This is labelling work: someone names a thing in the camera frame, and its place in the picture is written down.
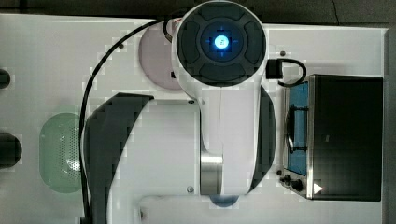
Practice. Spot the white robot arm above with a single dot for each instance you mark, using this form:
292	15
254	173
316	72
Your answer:
135	146

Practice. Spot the black toaster oven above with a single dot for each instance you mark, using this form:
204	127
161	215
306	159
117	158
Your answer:
333	138

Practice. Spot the lilac round plate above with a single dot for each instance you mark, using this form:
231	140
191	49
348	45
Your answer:
155	58

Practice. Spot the blue bowl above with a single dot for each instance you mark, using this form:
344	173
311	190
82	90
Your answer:
223	201

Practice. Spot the green perforated colander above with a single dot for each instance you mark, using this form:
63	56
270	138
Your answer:
59	153

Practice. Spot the large black pot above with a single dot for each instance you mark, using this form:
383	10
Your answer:
10	150

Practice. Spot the small black cup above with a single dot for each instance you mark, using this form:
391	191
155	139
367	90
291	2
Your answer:
4	78

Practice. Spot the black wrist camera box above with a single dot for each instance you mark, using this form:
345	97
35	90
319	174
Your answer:
274	70

